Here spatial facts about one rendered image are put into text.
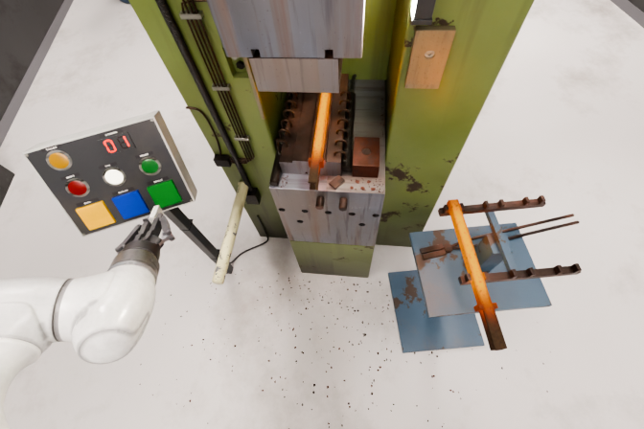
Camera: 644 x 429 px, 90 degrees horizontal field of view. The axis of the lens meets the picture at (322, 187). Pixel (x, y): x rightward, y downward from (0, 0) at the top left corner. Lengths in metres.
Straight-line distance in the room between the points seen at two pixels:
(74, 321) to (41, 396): 1.69
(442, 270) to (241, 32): 0.97
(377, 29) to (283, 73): 0.56
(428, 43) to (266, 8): 0.39
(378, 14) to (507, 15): 0.48
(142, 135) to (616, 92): 3.16
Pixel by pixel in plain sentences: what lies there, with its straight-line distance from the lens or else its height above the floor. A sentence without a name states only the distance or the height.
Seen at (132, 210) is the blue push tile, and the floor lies 1.00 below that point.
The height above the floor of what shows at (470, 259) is 0.94.
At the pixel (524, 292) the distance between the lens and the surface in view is 1.32.
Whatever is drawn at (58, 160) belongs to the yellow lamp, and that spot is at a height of 1.17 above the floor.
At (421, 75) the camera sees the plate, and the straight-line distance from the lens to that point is 0.93.
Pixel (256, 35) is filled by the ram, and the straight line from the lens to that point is 0.75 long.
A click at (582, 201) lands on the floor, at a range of 2.53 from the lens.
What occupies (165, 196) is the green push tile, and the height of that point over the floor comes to 1.01.
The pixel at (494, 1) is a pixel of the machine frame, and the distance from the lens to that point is 0.88.
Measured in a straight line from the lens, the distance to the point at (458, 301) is 1.23.
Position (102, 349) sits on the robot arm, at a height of 1.28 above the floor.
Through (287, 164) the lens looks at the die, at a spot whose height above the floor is 0.97.
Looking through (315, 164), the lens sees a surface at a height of 1.02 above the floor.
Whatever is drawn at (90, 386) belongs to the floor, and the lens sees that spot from 2.20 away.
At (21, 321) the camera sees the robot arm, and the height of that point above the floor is 1.32.
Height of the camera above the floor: 1.81
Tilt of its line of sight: 58 degrees down
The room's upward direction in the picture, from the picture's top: 7 degrees counter-clockwise
